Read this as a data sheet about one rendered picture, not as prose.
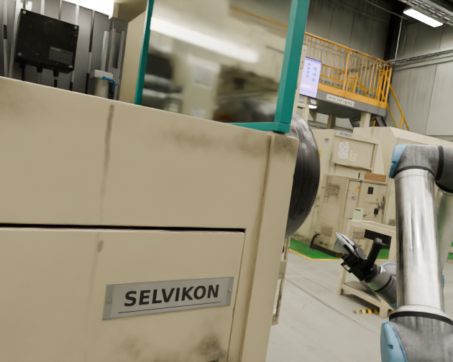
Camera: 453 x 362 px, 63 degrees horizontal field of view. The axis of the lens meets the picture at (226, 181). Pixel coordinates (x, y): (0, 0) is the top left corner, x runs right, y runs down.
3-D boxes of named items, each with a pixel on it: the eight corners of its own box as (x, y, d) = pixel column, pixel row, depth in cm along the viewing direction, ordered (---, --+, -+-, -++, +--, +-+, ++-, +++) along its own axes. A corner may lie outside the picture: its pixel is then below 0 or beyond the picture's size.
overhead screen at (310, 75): (283, 90, 525) (289, 50, 522) (281, 90, 529) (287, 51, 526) (316, 98, 552) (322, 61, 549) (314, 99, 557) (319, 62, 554)
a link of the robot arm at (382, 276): (390, 281, 139) (389, 268, 147) (380, 273, 139) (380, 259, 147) (371, 294, 143) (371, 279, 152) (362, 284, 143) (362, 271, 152)
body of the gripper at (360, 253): (339, 263, 144) (361, 285, 144) (355, 251, 140) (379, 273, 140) (340, 253, 151) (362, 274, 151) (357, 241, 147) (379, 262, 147)
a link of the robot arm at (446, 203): (481, 139, 118) (438, 280, 157) (437, 138, 122) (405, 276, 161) (490, 159, 109) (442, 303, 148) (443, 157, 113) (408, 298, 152)
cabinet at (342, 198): (336, 258, 565) (349, 177, 558) (310, 248, 616) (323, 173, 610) (377, 258, 607) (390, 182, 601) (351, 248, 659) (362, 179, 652)
